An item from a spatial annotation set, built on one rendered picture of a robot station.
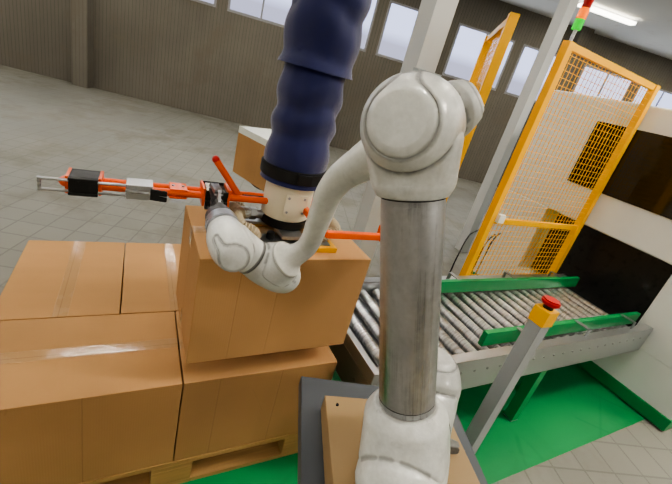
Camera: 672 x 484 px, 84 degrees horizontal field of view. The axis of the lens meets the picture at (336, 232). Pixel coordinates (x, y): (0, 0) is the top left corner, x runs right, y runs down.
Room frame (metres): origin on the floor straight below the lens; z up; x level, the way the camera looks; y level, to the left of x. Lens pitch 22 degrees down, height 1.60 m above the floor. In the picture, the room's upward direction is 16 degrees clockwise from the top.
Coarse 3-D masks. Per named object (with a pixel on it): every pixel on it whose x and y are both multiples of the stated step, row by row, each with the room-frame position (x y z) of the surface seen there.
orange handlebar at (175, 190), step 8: (64, 176) 0.92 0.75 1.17; (64, 184) 0.89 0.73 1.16; (160, 184) 1.05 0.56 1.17; (168, 184) 1.07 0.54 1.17; (176, 184) 1.07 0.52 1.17; (184, 184) 1.09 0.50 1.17; (168, 192) 1.02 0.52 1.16; (176, 192) 1.04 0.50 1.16; (184, 192) 1.05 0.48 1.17; (192, 192) 1.06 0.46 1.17; (200, 192) 1.08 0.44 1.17; (232, 192) 1.16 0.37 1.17; (248, 192) 1.19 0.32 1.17; (232, 200) 1.12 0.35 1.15; (240, 200) 1.14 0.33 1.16; (248, 200) 1.15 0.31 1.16; (256, 200) 1.16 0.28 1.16; (264, 200) 1.18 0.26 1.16; (304, 208) 1.19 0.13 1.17; (328, 232) 1.04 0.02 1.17; (336, 232) 1.06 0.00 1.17; (344, 232) 1.08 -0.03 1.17; (352, 232) 1.09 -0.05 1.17; (360, 232) 1.11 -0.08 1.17; (368, 232) 1.13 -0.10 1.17; (376, 240) 1.14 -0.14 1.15
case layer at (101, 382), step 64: (64, 256) 1.41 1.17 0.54; (128, 256) 1.55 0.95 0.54; (0, 320) 0.97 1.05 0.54; (64, 320) 1.05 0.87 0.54; (128, 320) 1.14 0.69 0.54; (0, 384) 0.75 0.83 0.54; (64, 384) 0.80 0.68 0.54; (128, 384) 0.86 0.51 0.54; (192, 384) 0.94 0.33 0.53; (256, 384) 1.06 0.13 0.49; (0, 448) 0.67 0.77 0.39; (64, 448) 0.75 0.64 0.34; (128, 448) 0.84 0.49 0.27; (192, 448) 0.96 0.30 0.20
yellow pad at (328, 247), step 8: (272, 232) 1.13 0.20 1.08; (264, 240) 1.11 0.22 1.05; (272, 240) 1.12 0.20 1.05; (280, 240) 1.14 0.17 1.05; (288, 240) 1.16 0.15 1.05; (296, 240) 1.17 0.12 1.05; (328, 240) 1.26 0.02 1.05; (320, 248) 1.18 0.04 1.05; (328, 248) 1.19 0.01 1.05; (336, 248) 1.21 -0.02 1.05
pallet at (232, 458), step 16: (240, 448) 1.06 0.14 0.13; (256, 448) 1.15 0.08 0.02; (272, 448) 1.17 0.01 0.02; (288, 448) 1.17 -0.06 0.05; (160, 464) 0.90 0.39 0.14; (176, 464) 0.93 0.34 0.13; (192, 464) 1.01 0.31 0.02; (208, 464) 1.03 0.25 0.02; (224, 464) 1.05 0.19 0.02; (240, 464) 1.07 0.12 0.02; (96, 480) 0.80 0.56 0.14; (112, 480) 0.88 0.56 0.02; (128, 480) 0.89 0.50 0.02; (144, 480) 0.91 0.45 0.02; (160, 480) 0.90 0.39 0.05; (176, 480) 0.93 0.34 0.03
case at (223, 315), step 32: (192, 224) 1.12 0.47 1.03; (192, 256) 1.03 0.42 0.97; (320, 256) 1.15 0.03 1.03; (352, 256) 1.22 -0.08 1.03; (192, 288) 0.97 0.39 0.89; (224, 288) 0.97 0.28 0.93; (256, 288) 1.02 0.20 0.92; (320, 288) 1.15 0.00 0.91; (352, 288) 1.22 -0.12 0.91; (192, 320) 0.93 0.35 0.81; (224, 320) 0.98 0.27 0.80; (256, 320) 1.03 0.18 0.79; (288, 320) 1.10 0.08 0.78; (320, 320) 1.17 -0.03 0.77; (192, 352) 0.93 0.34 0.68; (224, 352) 0.99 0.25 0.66; (256, 352) 1.05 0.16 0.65
